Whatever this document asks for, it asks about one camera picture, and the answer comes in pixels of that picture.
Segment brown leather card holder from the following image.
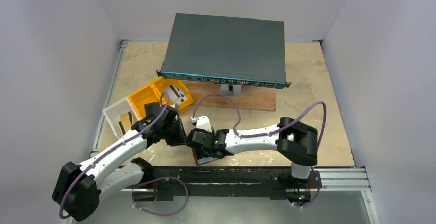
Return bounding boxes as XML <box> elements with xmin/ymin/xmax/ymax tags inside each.
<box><xmin>192</xmin><ymin>147</ymin><xmax>219</xmax><ymax>166</ymax></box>

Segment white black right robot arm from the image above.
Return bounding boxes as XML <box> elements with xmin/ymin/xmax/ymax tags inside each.
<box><xmin>186</xmin><ymin>116</ymin><xmax>318</xmax><ymax>180</ymax></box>

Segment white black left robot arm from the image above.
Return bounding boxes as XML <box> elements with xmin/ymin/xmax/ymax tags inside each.
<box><xmin>52</xmin><ymin>102</ymin><xmax>186</xmax><ymax>221</ymax></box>

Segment white cards in bin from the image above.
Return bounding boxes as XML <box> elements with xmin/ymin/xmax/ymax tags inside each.
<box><xmin>165</xmin><ymin>85</ymin><xmax>188</xmax><ymax>105</ymax></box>

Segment yellow plastic bin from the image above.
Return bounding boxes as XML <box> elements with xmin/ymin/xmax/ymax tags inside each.
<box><xmin>128</xmin><ymin>78</ymin><xmax>194</xmax><ymax>119</ymax></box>

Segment brown wooden board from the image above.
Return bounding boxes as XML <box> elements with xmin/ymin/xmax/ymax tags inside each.
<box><xmin>186</xmin><ymin>81</ymin><xmax>276</xmax><ymax>111</ymax></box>

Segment white plastic bin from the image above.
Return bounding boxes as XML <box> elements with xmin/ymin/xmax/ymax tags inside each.
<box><xmin>103</xmin><ymin>97</ymin><xmax>139</xmax><ymax>139</ymax></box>

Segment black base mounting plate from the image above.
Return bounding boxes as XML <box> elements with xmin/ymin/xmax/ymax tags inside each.
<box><xmin>132</xmin><ymin>166</ymin><xmax>320</xmax><ymax>203</ymax></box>

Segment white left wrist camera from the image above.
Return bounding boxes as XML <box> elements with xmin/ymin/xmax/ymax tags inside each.
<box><xmin>168</xmin><ymin>103</ymin><xmax>179</xmax><ymax>112</ymax></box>

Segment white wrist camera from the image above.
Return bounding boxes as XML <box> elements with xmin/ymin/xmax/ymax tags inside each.
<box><xmin>168</xmin><ymin>103</ymin><xmax>179</xmax><ymax>112</ymax></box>
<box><xmin>191</xmin><ymin>116</ymin><xmax>212</xmax><ymax>132</ymax></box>

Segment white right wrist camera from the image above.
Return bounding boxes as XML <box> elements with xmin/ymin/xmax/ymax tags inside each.
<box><xmin>191</xmin><ymin>116</ymin><xmax>212</xmax><ymax>132</ymax></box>

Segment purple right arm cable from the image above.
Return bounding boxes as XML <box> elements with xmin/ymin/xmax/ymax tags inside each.
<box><xmin>191</xmin><ymin>94</ymin><xmax>328</xmax><ymax>150</ymax></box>

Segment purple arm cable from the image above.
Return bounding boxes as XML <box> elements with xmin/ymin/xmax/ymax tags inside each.
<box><xmin>58</xmin><ymin>92</ymin><xmax>170</xmax><ymax>220</ymax></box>
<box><xmin>191</xmin><ymin>94</ymin><xmax>328</xmax><ymax>150</ymax></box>

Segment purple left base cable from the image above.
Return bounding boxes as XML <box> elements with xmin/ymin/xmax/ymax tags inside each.
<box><xmin>131</xmin><ymin>176</ymin><xmax>190</xmax><ymax>217</ymax></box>

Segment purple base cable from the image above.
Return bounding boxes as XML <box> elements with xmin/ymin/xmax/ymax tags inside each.
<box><xmin>291</xmin><ymin>167</ymin><xmax>323</xmax><ymax>210</ymax></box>
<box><xmin>131</xmin><ymin>176</ymin><xmax>190</xmax><ymax>217</ymax></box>

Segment grey metal camera stand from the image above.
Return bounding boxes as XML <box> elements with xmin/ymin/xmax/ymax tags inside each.
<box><xmin>220</xmin><ymin>84</ymin><xmax>241</xmax><ymax>97</ymax></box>

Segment aluminium frame rail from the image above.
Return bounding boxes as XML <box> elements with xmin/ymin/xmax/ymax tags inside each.
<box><xmin>89</xmin><ymin>39</ymin><xmax>129</xmax><ymax>159</ymax></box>

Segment grey blue network switch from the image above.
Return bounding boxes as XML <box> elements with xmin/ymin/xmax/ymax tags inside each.
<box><xmin>156</xmin><ymin>13</ymin><xmax>290</xmax><ymax>89</ymax></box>

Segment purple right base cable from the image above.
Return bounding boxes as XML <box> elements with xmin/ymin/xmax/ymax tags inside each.
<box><xmin>291</xmin><ymin>167</ymin><xmax>323</xmax><ymax>210</ymax></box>

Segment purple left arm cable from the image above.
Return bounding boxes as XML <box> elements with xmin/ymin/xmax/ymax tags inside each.
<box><xmin>58</xmin><ymin>92</ymin><xmax>170</xmax><ymax>220</ymax></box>

